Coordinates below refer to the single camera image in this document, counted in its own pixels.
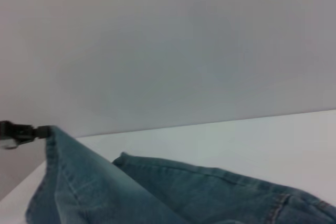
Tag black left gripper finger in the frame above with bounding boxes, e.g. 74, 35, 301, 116
31, 125, 53, 140

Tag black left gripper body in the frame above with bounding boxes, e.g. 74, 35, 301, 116
0, 120, 34, 150

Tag blue denim shorts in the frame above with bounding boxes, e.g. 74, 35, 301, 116
25, 125, 336, 224

